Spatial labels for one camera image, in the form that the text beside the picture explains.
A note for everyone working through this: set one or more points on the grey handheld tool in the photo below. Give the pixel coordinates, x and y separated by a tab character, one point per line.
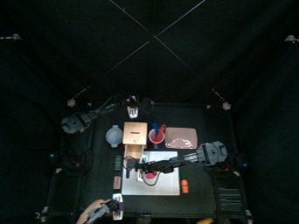
102	211

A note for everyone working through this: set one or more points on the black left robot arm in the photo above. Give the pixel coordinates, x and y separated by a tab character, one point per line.
77	122

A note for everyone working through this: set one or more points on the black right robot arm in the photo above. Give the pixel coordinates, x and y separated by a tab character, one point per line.
205	153

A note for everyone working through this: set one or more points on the pink dough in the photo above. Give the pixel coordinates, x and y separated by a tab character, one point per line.
151	175

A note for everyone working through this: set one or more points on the wooden drawer cabinet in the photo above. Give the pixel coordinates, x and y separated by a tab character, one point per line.
135	132

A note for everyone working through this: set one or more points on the person's hand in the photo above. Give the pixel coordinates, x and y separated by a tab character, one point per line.
90	208

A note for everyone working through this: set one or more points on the dark green toy block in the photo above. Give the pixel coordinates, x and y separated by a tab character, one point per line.
117	162

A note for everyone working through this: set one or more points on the red white striped toy block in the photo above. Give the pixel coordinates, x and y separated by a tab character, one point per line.
116	182

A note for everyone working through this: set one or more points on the white cutting board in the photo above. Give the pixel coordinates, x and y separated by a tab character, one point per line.
167	186

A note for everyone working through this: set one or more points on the red cup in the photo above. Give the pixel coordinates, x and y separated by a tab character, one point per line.
155	139

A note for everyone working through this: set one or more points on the orange toy carrot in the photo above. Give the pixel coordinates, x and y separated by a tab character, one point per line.
184	185

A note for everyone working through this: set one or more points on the blue toy utensil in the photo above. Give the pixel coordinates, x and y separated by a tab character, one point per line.
155	128

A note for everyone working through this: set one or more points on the red toy utensil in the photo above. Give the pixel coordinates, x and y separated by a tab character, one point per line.
161	129

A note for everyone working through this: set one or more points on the pink square tray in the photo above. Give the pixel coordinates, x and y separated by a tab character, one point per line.
180	138

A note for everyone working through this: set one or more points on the white purple toy block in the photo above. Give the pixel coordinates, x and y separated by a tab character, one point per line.
117	204

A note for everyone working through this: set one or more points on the black printed sheet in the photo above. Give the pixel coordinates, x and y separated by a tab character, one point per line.
229	201

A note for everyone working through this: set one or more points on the yellow object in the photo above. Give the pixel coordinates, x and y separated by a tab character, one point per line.
205	221

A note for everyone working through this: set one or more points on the silver frame clamp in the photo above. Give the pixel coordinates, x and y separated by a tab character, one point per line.
14	37
70	102
225	105
291	38

